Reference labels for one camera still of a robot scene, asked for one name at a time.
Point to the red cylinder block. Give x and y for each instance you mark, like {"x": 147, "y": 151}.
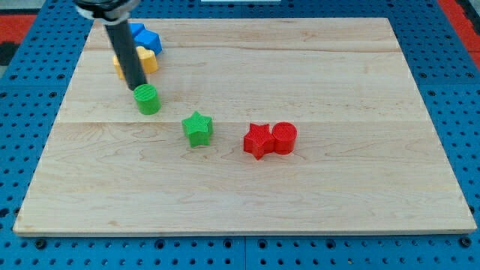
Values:
{"x": 285, "y": 135}

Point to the wooden board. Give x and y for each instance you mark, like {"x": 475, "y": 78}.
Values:
{"x": 367, "y": 160}

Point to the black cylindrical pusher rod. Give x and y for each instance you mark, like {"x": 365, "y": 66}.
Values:
{"x": 122, "y": 41}

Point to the red star block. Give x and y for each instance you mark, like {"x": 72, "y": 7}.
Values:
{"x": 259, "y": 141}

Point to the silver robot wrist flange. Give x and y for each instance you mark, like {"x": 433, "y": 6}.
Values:
{"x": 109, "y": 12}

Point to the green cylinder block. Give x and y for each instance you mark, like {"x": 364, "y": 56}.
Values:
{"x": 147, "y": 100}

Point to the green star block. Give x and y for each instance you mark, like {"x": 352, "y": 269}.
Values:
{"x": 198, "y": 128}

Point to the yellow heart block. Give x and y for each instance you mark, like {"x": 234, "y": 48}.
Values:
{"x": 147, "y": 58}

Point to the blue block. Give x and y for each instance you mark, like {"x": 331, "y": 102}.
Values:
{"x": 145, "y": 38}

